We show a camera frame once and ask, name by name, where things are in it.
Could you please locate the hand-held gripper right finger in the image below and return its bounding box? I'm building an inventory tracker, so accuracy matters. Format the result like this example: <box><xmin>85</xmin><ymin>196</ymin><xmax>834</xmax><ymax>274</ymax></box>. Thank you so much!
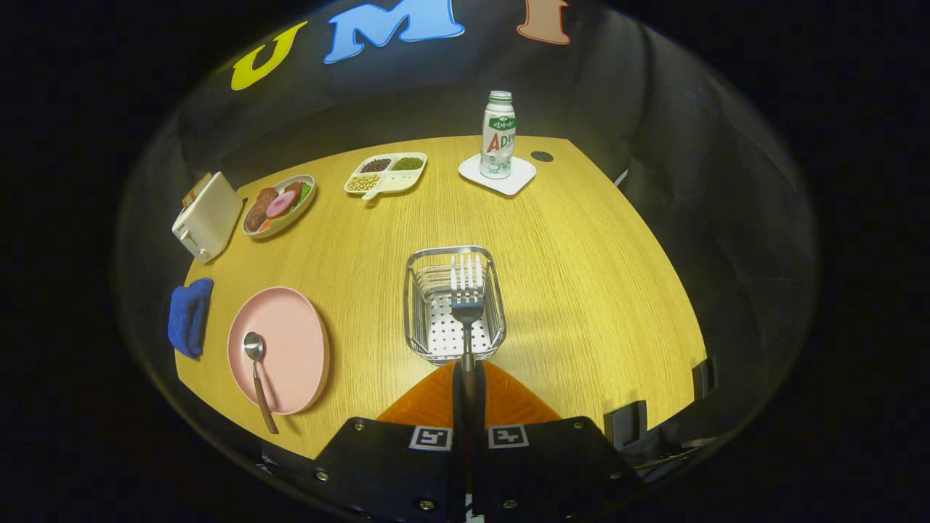
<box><xmin>474</xmin><ymin>361</ymin><xmax>644</xmax><ymax>522</ymax></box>

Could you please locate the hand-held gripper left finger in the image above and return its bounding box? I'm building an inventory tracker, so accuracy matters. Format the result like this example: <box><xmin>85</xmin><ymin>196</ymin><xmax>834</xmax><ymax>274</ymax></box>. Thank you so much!
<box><xmin>312</xmin><ymin>361</ymin><xmax>469</xmax><ymax>523</ymax></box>

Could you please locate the metal fork wooden handle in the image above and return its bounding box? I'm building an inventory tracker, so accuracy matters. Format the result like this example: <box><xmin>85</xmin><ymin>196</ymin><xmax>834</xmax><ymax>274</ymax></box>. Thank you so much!
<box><xmin>450</xmin><ymin>254</ymin><xmax>486</xmax><ymax>466</ymax></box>

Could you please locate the metal spoon wooden handle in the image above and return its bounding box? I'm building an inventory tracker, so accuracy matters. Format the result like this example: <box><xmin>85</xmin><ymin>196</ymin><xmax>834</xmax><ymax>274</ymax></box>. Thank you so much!
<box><xmin>243</xmin><ymin>332</ymin><xmax>280</xmax><ymax>435</ymax></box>

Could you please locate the pink round plate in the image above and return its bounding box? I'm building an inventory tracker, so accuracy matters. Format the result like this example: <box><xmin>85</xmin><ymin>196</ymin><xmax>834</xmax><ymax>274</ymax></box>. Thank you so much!
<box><xmin>227</xmin><ymin>286</ymin><xmax>331</xmax><ymax>416</ymax></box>

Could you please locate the blue folded towel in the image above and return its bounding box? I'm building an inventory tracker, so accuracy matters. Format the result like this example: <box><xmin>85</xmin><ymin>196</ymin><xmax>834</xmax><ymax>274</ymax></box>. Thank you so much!
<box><xmin>167</xmin><ymin>278</ymin><xmax>215</xmax><ymax>360</ymax></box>

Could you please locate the grey plate with food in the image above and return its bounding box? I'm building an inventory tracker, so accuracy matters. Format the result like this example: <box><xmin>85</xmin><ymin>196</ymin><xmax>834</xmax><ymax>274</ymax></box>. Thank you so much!
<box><xmin>241</xmin><ymin>174</ymin><xmax>317</xmax><ymax>240</ymax></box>

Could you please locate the white divided dish with beans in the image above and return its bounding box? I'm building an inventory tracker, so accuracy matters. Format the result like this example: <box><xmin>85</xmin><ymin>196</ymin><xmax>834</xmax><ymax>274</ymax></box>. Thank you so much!
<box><xmin>344</xmin><ymin>152</ymin><xmax>428</xmax><ymax>201</ymax></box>

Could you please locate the brown meat piece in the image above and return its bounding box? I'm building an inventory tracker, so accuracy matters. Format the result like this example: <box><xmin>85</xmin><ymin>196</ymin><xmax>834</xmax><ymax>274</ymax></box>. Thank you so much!
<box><xmin>246</xmin><ymin>187</ymin><xmax>280</xmax><ymax>233</ymax></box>

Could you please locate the white square coaster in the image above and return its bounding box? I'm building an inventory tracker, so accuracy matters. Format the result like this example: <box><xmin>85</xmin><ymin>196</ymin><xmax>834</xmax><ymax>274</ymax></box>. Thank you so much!
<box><xmin>458</xmin><ymin>153</ymin><xmax>537</xmax><ymax>197</ymax></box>

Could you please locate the white toaster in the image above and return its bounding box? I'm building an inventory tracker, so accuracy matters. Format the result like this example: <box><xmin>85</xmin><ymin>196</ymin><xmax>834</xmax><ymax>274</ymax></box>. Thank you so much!
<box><xmin>171</xmin><ymin>172</ymin><xmax>244</xmax><ymax>264</ymax></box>

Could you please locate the white drink bottle green cap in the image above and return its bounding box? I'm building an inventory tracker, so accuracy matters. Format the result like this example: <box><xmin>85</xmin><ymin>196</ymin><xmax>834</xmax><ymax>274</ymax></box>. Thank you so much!
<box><xmin>480</xmin><ymin>91</ymin><xmax>517</xmax><ymax>179</ymax></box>

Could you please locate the toast bread slice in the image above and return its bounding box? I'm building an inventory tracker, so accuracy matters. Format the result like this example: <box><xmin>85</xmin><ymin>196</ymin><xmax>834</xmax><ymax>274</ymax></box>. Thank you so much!
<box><xmin>182</xmin><ymin>172</ymin><xmax>213</xmax><ymax>208</ymax></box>

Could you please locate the metal wire basket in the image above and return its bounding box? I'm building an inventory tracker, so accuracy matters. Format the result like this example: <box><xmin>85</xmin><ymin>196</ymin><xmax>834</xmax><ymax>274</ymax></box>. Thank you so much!
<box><xmin>403</xmin><ymin>246</ymin><xmax>507</xmax><ymax>364</ymax></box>

